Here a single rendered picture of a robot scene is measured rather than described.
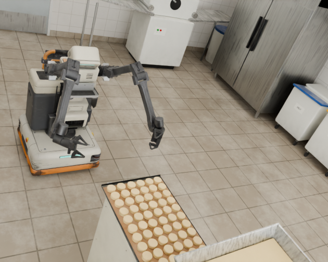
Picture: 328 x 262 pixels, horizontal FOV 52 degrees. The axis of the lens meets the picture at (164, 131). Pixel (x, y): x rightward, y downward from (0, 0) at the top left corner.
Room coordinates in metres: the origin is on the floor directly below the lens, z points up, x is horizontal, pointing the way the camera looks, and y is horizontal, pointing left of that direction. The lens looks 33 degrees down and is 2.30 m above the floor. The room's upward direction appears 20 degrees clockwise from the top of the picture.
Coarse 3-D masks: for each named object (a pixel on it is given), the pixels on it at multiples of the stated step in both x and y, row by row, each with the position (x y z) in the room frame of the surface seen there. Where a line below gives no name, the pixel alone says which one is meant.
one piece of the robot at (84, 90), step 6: (84, 84) 2.29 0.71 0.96; (90, 84) 2.33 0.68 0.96; (72, 90) 2.23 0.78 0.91; (78, 90) 2.26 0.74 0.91; (84, 90) 2.29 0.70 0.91; (90, 90) 2.32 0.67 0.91; (96, 90) 2.35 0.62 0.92; (72, 96) 2.15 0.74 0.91; (78, 96) 2.18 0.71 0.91; (84, 96) 2.21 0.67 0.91; (90, 96) 2.25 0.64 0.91; (96, 96) 2.28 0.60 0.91; (96, 102) 2.31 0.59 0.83
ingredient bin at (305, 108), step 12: (312, 84) 4.95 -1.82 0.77; (288, 96) 4.71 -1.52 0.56; (300, 96) 4.57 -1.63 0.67; (312, 96) 4.46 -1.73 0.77; (324, 96) 4.63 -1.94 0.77; (288, 108) 4.62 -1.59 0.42; (300, 108) 4.49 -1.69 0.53; (312, 108) 4.38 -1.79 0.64; (324, 108) 4.38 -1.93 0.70; (276, 120) 4.68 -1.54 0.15; (288, 120) 4.55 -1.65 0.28; (300, 120) 4.42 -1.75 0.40; (312, 120) 4.33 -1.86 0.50; (288, 132) 4.48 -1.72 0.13; (300, 132) 4.35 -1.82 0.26; (312, 132) 4.45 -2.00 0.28
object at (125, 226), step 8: (120, 192) 1.39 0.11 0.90; (152, 192) 1.48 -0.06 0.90; (160, 192) 1.50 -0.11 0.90; (112, 200) 1.31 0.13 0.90; (144, 200) 1.40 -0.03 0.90; (152, 200) 1.42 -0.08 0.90; (128, 208) 1.29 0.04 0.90; (160, 208) 1.38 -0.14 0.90; (120, 216) 1.22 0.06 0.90; (152, 216) 1.30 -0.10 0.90; (160, 216) 1.32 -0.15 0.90; (136, 224) 1.21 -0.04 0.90; (168, 224) 1.29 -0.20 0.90; (128, 232) 1.14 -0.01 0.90; (136, 232) 1.16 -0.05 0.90; (152, 232) 1.20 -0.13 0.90; (176, 232) 1.25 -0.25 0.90; (144, 240) 1.13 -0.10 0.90; (136, 248) 1.07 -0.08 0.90; (160, 248) 1.12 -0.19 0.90; (184, 248) 1.17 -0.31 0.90; (168, 256) 1.09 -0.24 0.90
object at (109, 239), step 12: (108, 204) 1.35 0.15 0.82; (108, 216) 1.32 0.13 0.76; (108, 228) 1.29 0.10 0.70; (120, 228) 1.21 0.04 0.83; (96, 240) 1.35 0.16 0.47; (108, 240) 1.26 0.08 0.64; (120, 240) 1.18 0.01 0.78; (96, 252) 1.32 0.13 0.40; (108, 252) 1.23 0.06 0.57; (120, 252) 1.15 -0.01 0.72; (132, 252) 1.09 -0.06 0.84
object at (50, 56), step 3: (45, 51) 2.64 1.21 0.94; (51, 54) 2.66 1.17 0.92; (54, 54) 2.67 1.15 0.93; (57, 54) 2.69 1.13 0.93; (60, 54) 2.71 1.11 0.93; (63, 54) 2.73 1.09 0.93; (42, 57) 2.56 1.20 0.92; (48, 57) 2.63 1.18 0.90; (51, 57) 2.65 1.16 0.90; (54, 57) 2.67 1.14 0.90; (57, 57) 2.68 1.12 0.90; (60, 57) 2.70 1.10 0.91; (42, 60) 2.54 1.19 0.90; (45, 60) 2.54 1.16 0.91; (48, 60) 2.60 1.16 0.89
